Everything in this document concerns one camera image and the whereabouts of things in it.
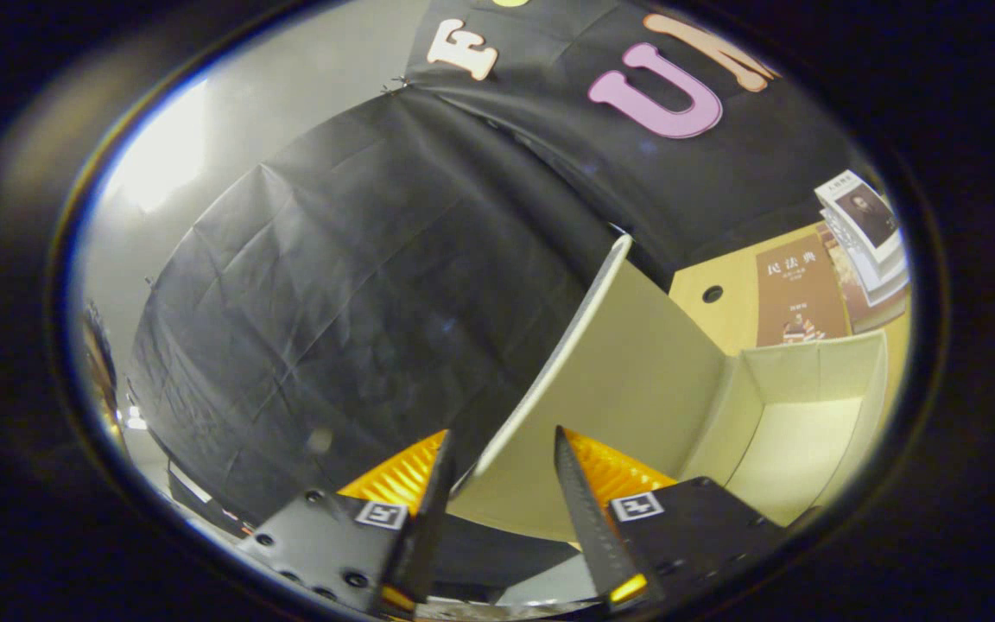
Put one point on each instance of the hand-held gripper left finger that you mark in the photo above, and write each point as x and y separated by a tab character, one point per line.
424	536

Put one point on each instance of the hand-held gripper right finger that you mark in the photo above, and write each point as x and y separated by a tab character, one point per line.
588	527

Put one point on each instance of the black backdrop cloth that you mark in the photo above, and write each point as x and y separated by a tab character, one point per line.
359	285

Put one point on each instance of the brown cover book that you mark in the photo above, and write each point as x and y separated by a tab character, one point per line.
795	289

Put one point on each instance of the tan cover thick book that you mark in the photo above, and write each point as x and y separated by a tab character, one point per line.
873	307

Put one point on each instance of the plain white book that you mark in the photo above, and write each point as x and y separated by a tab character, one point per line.
882	275

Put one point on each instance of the white portrait cover book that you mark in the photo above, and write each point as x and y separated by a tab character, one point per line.
865	216

